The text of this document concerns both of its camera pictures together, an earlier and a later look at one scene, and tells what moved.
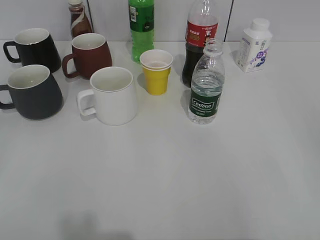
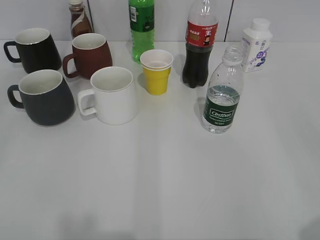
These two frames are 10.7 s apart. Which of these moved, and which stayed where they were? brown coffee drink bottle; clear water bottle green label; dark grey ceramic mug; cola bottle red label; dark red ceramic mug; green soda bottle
Moved: clear water bottle green label; dark grey ceramic mug
Stayed: brown coffee drink bottle; green soda bottle; dark red ceramic mug; cola bottle red label
